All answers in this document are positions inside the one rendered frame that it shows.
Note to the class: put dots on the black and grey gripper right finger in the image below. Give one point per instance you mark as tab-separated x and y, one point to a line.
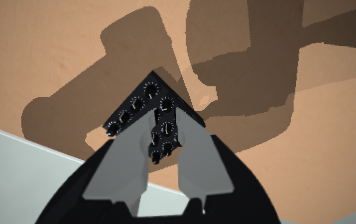
208	169

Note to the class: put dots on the black knob box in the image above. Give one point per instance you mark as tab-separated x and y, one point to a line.
158	95

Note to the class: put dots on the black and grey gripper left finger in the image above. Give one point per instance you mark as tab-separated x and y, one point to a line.
115	172

